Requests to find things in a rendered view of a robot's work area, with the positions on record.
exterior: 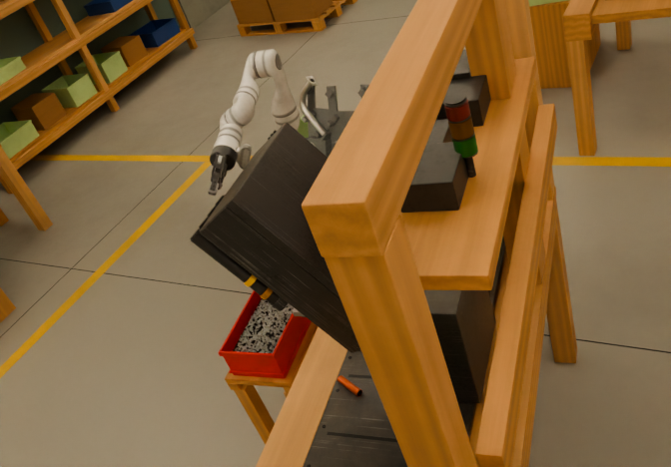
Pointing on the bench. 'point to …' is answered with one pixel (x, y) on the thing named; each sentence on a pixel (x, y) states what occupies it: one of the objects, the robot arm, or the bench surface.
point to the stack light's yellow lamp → (461, 131)
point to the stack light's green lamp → (466, 148)
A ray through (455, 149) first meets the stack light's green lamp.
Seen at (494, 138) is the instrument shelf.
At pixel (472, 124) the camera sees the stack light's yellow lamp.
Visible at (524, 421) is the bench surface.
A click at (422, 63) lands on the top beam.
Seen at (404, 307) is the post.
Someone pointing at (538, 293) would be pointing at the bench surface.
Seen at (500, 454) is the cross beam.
